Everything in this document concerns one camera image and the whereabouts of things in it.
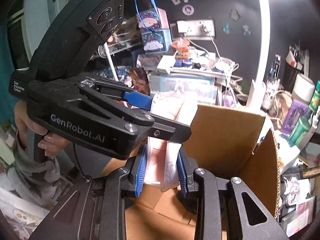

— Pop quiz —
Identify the pink white packet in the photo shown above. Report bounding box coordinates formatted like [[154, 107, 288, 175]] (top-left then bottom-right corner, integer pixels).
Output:
[[144, 91, 198, 192]]

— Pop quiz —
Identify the person's left hand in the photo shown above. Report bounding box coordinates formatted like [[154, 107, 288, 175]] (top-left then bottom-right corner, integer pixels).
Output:
[[14, 100, 71, 157]]

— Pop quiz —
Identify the colourful anime picture card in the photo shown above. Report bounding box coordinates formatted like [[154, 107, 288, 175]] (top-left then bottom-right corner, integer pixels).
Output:
[[129, 67, 150, 96]]

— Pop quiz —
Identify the clear zip plastic bag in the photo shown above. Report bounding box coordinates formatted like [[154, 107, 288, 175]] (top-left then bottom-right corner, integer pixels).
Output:
[[148, 73, 217, 105]]

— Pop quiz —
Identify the brown cardboard box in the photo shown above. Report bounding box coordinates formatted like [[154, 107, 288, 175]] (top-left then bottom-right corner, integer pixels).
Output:
[[104, 105, 280, 239]]

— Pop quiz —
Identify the blue cartoon gift box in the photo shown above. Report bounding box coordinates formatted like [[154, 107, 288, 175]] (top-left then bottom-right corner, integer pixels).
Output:
[[137, 8, 172, 54]]

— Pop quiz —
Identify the green bottle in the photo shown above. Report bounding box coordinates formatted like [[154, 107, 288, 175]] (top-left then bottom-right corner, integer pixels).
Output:
[[289, 81, 320, 146]]

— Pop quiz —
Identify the purple box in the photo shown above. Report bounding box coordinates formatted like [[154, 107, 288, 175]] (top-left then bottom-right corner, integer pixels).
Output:
[[281, 99, 308, 134]]

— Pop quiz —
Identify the white desk lamp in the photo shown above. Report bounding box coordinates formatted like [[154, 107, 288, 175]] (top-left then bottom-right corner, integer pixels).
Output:
[[246, 0, 271, 111]]

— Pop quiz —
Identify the wall power socket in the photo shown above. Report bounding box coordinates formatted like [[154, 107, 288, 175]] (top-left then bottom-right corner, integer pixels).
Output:
[[176, 19, 216, 40]]

